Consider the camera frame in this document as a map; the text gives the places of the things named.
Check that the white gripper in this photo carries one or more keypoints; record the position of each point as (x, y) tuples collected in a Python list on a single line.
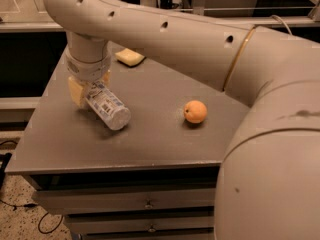
[(87, 69)]

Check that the blue plastic water bottle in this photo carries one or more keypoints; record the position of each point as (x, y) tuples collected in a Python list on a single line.
[(109, 108)]

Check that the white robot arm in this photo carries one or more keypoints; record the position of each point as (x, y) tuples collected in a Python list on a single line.
[(268, 186)]

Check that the yellow sponge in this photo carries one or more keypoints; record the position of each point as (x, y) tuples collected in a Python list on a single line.
[(129, 57)]

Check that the orange fruit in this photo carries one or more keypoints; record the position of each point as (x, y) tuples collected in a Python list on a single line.
[(195, 111)]

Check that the grey drawer cabinet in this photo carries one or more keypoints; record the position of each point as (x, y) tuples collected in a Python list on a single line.
[(66, 148)]

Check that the upper grey drawer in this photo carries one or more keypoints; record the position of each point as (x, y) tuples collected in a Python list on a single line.
[(124, 199)]

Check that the grey drawer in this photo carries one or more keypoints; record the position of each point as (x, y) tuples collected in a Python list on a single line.
[(139, 223), (124, 199)]

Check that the lower grey drawer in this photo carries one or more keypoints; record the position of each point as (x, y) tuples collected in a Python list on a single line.
[(139, 223)]

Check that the metal guard rail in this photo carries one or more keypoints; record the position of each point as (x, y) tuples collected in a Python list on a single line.
[(31, 16)]

